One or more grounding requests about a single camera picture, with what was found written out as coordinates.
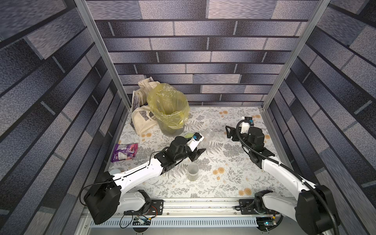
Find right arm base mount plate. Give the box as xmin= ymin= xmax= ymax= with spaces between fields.
xmin=235 ymin=199 xmax=280 ymax=215

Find glass jar with green lid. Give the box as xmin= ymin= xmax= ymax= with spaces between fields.
xmin=185 ymin=133 xmax=194 ymax=139

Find short frosted plastic cup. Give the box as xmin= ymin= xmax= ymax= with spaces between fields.
xmin=187 ymin=163 xmax=199 ymax=182

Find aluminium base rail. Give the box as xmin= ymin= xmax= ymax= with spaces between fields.
xmin=79 ymin=197 xmax=327 ymax=227

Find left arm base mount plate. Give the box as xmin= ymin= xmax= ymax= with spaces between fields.
xmin=133 ymin=199 xmax=165 ymax=216

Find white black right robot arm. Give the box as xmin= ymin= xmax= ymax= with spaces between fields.
xmin=225 ymin=120 xmax=340 ymax=235

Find black corrugated cable conduit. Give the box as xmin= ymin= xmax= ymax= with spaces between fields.
xmin=235 ymin=119 xmax=341 ymax=235

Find grey mesh waste bin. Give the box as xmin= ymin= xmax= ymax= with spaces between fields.
xmin=157 ymin=117 xmax=186 ymax=137

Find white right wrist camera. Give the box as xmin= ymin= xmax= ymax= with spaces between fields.
xmin=240 ymin=117 xmax=254 ymax=134

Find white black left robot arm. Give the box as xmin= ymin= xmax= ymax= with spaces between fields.
xmin=83 ymin=133 xmax=205 ymax=225

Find purple snack packet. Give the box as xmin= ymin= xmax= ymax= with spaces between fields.
xmin=111 ymin=143 xmax=138 ymax=163

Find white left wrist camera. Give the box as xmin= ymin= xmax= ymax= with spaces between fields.
xmin=187 ymin=132 xmax=205 ymax=152

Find floral patterned table mat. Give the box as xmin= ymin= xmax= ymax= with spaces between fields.
xmin=98 ymin=106 xmax=291 ymax=199

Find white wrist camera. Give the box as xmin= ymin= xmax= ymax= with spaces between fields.
xmin=240 ymin=117 xmax=254 ymax=134
xmin=187 ymin=132 xmax=205 ymax=152

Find tall clear plastic jar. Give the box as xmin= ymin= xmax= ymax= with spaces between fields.
xmin=198 ymin=128 xmax=214 ymax=149

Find yellow plastic bin liner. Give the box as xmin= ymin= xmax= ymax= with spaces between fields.
xmin=147 ymin=83 xmax=190 ymax=129

